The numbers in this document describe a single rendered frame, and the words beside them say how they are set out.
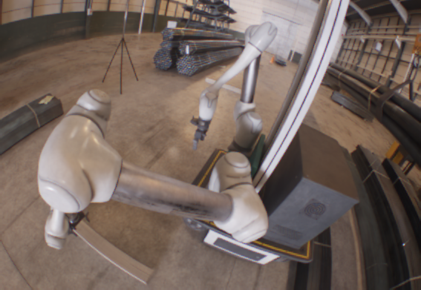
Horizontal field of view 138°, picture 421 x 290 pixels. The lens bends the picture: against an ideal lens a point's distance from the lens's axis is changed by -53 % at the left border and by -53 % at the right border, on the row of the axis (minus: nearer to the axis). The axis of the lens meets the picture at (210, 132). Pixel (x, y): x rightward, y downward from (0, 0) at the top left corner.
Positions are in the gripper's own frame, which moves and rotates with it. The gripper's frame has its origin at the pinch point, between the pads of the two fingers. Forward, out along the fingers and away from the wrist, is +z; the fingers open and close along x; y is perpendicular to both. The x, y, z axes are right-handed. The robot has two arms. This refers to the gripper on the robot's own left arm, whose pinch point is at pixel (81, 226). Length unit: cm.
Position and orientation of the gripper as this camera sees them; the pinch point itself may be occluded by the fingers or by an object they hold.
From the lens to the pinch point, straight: 122.8
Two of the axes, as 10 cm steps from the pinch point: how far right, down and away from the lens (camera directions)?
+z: -2.3, 8.0, 5.5
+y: 9.2, 3.7, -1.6
